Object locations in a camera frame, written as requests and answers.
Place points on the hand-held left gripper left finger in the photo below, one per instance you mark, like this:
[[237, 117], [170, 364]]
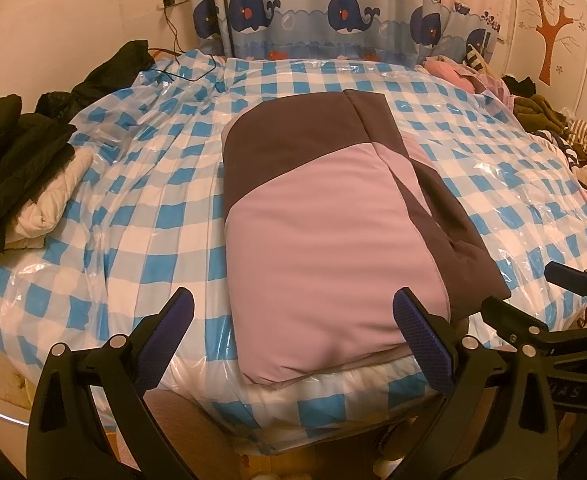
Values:
[[173, 332]]

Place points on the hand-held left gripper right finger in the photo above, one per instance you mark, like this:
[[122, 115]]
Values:
[[423, 340]]

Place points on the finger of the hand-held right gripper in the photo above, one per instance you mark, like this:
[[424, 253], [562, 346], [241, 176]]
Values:
[[506, 315], [566, 274]]

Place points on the pink and grey jacket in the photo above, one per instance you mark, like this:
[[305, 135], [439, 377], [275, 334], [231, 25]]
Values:
[[323, 235]]

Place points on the pink clothes pile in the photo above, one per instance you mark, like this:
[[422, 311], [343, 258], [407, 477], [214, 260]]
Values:
[[453, 72]]

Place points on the blue checkered bed cover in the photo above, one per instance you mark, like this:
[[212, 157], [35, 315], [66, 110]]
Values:
[[148, 220]]

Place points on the olive green cloth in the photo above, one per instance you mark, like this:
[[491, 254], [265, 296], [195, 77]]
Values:
[[538, 110]]

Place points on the white padded jacket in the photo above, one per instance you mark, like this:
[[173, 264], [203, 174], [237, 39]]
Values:
[[48, 200]]

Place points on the black and white striped cloth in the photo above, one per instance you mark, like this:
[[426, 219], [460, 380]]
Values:
[[475, 55]]

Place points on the large black jacket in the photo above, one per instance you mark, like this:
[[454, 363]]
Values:
[[8, 160]]

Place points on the small black jacket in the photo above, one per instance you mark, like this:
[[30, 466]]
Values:
[[108, 70]]

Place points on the whale print curtain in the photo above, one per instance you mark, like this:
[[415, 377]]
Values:
[[298, 30]]

